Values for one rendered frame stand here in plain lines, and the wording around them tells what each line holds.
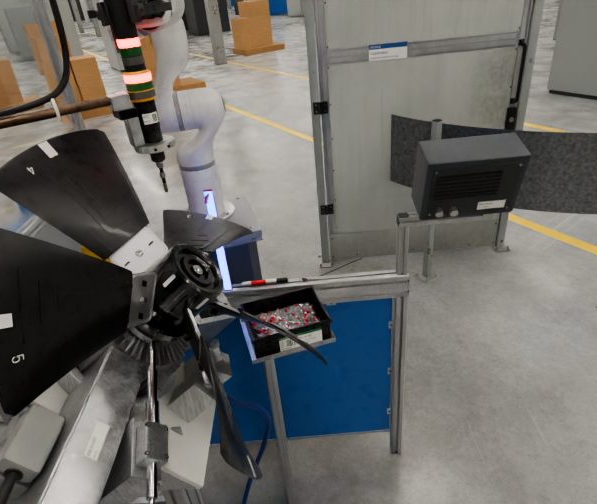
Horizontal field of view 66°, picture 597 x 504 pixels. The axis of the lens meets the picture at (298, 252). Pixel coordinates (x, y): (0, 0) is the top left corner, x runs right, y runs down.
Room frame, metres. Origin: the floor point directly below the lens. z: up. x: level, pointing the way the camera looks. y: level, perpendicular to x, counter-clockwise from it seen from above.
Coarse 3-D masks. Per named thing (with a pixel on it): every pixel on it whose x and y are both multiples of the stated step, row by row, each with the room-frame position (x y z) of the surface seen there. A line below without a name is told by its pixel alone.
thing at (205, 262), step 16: (176, 256) 0.69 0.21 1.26; (192, 256) 0.72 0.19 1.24; (208, 256) 0.75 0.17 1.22; (160, 272) 0.67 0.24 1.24; (176, 272) 0.65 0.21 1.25; (192, 272) 0.69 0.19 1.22; (208, 272) 0.71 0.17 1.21; (160, 288) 0.65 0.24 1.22; (176, 288) 0.64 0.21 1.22; (192, 288) 0.64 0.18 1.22; (208, 288) 0.68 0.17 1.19; (160, 304) 0.64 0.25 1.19; (176, 304) 0.64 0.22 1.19; (192, 304) 0.64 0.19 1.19; (208, 304) 0.67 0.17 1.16; (160, 320) 0.65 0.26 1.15; (176, 320) 0.67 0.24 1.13; (160, 336) 0.63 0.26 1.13; (176, 336) 0.65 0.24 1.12
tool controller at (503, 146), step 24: (432, 144) 1.15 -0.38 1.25; (456, 144) 1.14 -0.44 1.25; (480, 144) 1.13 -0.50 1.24; (504, 144) 1.12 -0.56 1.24; (432, 168) 1.07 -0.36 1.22; (456, 168) 1.07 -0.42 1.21; (480, 168) 1.07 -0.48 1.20; (504, 168) 1.07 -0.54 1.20; (432, 192) 1.09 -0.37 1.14; (456, 192) 1.09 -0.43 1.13; (480, 192) 1.09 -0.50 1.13; (504, 192) 1.09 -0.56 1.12; (432, 216) 1.11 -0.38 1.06; (456, 216) 1.12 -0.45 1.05
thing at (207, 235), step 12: (168, 216) 1.01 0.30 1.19; (180, 216) 1.01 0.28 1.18; (204, 216) 1.03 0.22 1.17; (168, 228) 0.95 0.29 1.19; (180, 228) 0.95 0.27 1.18; (192, 228) 0.95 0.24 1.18; (204, 228) 0.95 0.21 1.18; (216, 228) 0.96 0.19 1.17; (228, 228) 0.98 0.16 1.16; (240, 228) 1.00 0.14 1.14; (168, 240) 0.89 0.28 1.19; (180, 240) 0.89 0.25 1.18; (192, 240) 0.88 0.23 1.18; (204, 240) 0.88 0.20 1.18; (216, 240) 0.89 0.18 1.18; (228, 240) 0.90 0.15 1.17
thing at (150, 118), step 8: (136, 104) 0.78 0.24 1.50; (144, 104) 0.78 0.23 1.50; (152, 104) 0.79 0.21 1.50; (144, 112) 0.78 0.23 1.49; (152, 112) 0.78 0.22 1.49; (144, 120) 0.78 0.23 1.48; (152, 120) 0.78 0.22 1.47; (144, 128) 0.78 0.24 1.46; (152, 128) 0.78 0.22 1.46; (160, 128) 0.80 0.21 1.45; (144, 136) 0.78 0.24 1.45; (152, 136) 0.78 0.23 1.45; (160, 136) 0.79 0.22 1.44; (160, 152) 0.79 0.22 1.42; (152, 160) 0.79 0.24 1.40; (160, 160) 0.78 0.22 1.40
